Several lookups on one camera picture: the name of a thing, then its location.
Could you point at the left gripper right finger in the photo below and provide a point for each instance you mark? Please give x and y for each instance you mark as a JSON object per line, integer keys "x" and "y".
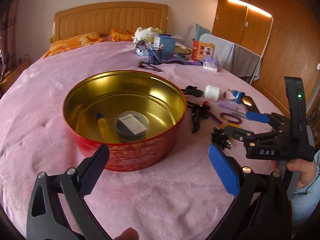
{"x": 260, "y": 208}

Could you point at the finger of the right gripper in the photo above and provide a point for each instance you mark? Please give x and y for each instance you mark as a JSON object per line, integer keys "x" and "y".
{"x": 274, "y": 138}
{"x": 273, "y": 119}

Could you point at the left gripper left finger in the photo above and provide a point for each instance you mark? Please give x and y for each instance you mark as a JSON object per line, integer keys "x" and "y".
{"x": 57, "y": 209}

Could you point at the black pearl hair clip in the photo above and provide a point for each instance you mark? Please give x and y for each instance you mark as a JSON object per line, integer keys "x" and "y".
{"x": 220, "y": 139}

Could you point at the purple pen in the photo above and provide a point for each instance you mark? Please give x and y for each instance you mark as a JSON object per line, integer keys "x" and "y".
{"x": 214, "y": 117}

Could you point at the lilac lipstick tube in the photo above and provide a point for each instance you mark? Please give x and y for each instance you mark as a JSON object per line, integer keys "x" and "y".
{"x": 228, "y": 105}

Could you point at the black claw hair clip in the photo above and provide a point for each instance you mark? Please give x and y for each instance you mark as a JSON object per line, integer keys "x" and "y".
{"x": 198, "y": 112}

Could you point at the white cream jar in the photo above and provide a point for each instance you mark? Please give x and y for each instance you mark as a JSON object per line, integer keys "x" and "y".
{"x": 212, "y": 93}

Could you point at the black wristwatch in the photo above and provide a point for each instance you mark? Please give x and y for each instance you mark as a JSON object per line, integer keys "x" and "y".
{"x": 192, "y": 91}

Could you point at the yellow tube with blue cap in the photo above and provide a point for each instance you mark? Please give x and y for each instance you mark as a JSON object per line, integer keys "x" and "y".
{"x": 104, "y": 128}

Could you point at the clear round plastic case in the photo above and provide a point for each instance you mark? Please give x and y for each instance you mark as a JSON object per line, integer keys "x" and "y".
{"x": 131, "y": 126}

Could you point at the light blue sleeve forearm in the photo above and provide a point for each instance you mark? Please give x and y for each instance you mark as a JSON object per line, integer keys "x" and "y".
{"x": 305, "y": 200}

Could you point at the person's right hand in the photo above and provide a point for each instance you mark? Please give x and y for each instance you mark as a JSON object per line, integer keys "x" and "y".
{"x": 307, "y": 170}

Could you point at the person's left hand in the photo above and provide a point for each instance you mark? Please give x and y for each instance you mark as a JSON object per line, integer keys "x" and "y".
{"x": 128, "y": 234}

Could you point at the silver power bank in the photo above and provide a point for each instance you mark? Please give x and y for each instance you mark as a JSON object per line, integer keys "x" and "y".
{"x": 249, "y": 104}

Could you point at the grey cloth drying rack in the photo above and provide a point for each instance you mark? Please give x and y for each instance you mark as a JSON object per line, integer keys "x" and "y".
{"x": 235, "y": 58}

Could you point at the purple tissue pack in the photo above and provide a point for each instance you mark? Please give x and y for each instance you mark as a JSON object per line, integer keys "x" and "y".
{"x": 211, "y": 63}

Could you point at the orange product box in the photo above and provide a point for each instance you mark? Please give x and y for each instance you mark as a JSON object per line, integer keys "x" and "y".
{"x": 202, "y": 51}

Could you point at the purple hair brush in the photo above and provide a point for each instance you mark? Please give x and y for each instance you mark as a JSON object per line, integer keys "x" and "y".
{"x": 175, "y": 60}

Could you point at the red round tin box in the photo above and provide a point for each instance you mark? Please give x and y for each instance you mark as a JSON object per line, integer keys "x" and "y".
{"x": 113, "y": 93}

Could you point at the gold tin lid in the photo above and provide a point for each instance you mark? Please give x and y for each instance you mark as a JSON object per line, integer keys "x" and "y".
{"x": 183, "y": 52}

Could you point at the wooden wardrobe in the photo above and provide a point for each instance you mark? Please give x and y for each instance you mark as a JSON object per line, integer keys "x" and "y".
{"x": 284, "y": 32}

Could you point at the blue mesh pen holder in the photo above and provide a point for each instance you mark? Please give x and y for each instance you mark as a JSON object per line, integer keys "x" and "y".
{"x": 155, "y": 56}

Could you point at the blue cardboard box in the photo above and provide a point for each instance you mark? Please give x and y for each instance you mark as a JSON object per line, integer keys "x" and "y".
{"x": 167, "y": 44}

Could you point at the ceramic figurine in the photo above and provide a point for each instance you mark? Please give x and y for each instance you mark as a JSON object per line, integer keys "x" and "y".
{"x": 142, "y": 49}

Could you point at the green frog plush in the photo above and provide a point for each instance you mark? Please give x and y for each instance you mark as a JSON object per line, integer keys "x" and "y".
{"x": 146, "y": 34}

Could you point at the wooden nightstand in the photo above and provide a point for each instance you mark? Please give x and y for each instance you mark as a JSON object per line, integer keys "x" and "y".
{"x": 11, "y": 76}

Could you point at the purple curtain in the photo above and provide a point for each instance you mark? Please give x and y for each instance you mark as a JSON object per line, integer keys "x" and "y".
{"x": 8, "y": 46}

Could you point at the orange floral pillow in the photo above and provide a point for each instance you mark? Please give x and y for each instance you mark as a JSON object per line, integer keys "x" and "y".
{"x": 73, "y": 43}

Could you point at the blue plush toy keychain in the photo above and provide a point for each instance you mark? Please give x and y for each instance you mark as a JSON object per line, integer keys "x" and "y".
{"x": 234, "y": 95}

